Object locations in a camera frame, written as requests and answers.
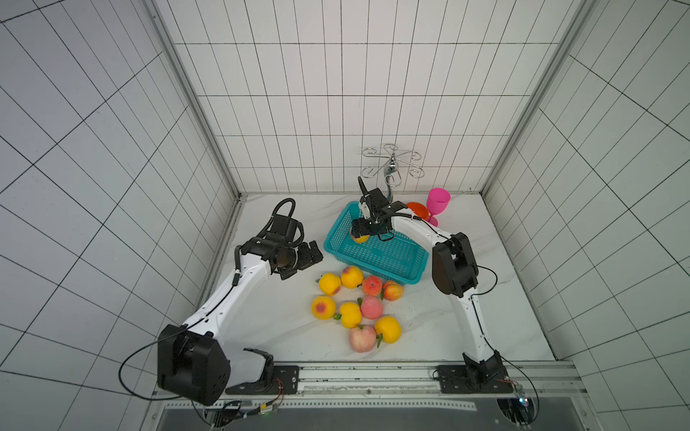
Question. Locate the pink peach bottom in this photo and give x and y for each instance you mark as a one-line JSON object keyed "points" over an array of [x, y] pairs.
{"points": [[363, 339]]}

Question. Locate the aluminium mounting rail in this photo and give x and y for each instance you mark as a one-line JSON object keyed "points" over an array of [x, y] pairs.
{"points": [[402, 384]]}

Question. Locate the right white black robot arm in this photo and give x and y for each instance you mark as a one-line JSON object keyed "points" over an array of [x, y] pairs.
{"points": [[454, 272]]}

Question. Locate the pink plastic goblet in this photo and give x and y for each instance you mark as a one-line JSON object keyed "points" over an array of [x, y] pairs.
{"points": [[437, 202]]}

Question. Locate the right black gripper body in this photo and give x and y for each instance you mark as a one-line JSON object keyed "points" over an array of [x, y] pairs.
{"points": [[364, 224]]}

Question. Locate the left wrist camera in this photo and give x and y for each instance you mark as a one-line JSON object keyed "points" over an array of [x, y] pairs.
{"points": [[286, 231]]}

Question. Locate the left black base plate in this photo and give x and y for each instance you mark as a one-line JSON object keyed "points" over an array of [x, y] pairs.
{"points": [[279, 379]]}

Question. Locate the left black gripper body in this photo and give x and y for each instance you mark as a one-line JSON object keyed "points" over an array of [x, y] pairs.
{"points": [[297, 259]]}

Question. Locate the yellow peach centre leaf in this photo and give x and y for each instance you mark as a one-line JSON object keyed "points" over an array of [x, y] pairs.
{"points": [[349, 315]]}

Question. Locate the pink peach centre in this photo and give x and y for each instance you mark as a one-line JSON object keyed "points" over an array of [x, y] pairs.
{"points": [[371, 307]]}

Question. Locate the pink peach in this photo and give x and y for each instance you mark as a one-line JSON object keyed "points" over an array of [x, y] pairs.
{"points": [[371, 307], [363, 339]]}

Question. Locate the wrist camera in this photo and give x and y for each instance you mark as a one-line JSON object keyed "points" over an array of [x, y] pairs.
{"points": [[373, 202], [286, 231]]}

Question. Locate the yellow red peach top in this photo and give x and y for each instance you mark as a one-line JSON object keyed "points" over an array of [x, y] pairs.
{"points": [[352, 277]]}

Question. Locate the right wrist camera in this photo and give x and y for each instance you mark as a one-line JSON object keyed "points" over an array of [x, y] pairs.
{"points": [[373, 202]]}

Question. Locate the metal cup drying rack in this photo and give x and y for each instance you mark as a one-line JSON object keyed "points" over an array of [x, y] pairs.
{"points": [[391, 159]]}

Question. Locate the yellow peach with leaf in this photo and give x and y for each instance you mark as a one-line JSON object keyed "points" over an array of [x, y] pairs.
{"points": [[359, 239]]}

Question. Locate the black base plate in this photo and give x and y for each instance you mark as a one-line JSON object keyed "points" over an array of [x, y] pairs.
{"points": [[458, 379], [279, 379]]}

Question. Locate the orange red peach right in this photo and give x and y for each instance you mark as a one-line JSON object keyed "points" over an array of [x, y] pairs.
{"points": [[392, 291]]}

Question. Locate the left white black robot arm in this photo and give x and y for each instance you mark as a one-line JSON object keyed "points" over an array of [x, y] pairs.
{"points": [[196, 360]]}

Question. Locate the yellow peach red spot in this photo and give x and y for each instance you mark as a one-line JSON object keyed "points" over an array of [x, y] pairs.
{"points": [[323, 308]]}

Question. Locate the red peach centre top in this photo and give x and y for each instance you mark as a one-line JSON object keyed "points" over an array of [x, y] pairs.
{"points": [[372, 286]]}

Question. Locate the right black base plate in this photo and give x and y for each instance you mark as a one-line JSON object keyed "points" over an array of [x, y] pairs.
{"points": [[458, 379]]}

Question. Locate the orange plastic bowl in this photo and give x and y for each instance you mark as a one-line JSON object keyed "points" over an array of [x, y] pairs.
{"points": [[419, 210]]}

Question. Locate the teal plastic basket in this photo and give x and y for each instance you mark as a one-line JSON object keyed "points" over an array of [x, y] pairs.
{"points": [[399, 259]]}

